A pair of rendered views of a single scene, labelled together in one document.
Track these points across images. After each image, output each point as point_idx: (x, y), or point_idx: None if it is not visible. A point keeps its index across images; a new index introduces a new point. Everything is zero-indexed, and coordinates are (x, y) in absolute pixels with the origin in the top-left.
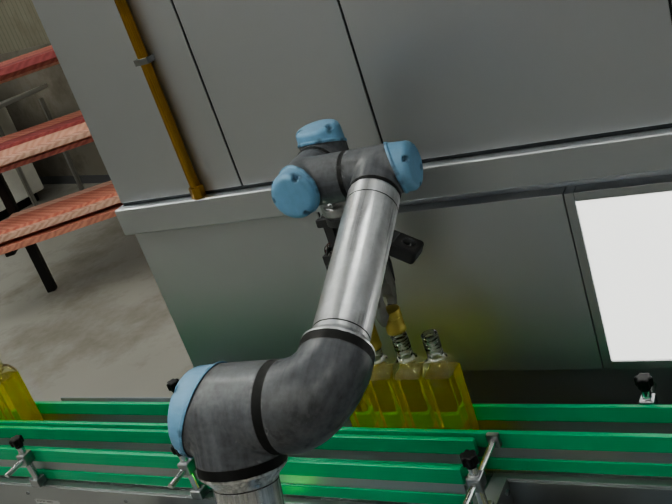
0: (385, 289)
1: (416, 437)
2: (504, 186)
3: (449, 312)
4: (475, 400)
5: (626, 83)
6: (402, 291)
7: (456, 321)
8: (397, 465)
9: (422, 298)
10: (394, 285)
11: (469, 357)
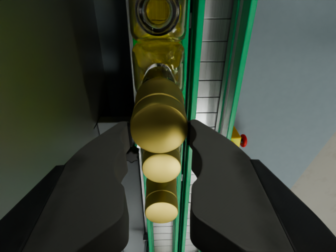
0: (119, 176)
1: (198, 50)
2: None
3: (8, 25)
4: (75, 27)
5: None
6: (6, 146)
7: (19, 13)
8: (245, 55)
9: (3, 94)
10: (81, 156)
11: (58, 7)
